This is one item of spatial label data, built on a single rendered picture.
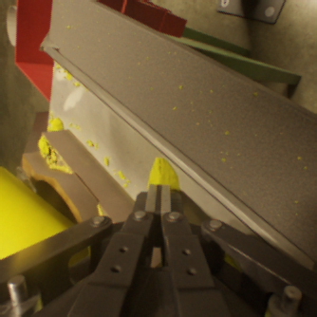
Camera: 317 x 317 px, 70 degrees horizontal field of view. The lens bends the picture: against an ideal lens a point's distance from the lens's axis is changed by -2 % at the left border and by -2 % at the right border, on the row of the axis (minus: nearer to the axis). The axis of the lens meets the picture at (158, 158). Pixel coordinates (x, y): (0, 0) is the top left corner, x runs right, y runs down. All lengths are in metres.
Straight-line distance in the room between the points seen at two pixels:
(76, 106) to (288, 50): 1.02
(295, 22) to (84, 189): 1.09
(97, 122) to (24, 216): 0.10
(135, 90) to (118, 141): 0.05
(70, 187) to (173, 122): 0.10
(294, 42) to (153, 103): 1.03
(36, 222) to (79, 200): 0.03
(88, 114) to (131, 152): 0.06
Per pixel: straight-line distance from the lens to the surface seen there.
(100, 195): 0.19
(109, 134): 0.20
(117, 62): 0.19
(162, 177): 0.15
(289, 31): 1.18
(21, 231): 0.18
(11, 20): 2.58
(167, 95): 0.16
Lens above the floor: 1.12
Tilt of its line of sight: 46 degrees down
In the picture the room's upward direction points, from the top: 107 degrees counter-clockwise
